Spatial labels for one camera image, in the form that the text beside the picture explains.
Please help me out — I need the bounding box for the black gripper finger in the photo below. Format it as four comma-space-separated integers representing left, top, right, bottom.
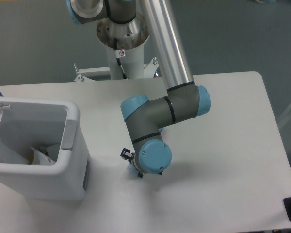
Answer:
120, 148, 132, 162

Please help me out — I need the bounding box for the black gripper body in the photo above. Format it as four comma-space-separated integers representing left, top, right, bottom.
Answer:
130, 152, 164, 177

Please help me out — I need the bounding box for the crushed clear plastic bottle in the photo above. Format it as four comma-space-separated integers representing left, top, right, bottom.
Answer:
127, 164, 139, 177

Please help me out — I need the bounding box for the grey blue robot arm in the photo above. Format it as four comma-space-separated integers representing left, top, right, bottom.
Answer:
66, 0, 211, 177

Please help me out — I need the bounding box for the trash inside can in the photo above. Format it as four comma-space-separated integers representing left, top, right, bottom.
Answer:
30, 144, 60, 166

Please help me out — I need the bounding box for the white trash can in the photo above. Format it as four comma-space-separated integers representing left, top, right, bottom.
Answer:
0, 96, 90, 200

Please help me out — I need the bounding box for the black cable on pedestal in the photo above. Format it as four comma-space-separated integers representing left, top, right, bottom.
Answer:
113, 37, 129, 80

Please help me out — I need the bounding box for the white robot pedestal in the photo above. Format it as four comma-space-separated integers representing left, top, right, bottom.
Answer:
74, 13, 159, 82

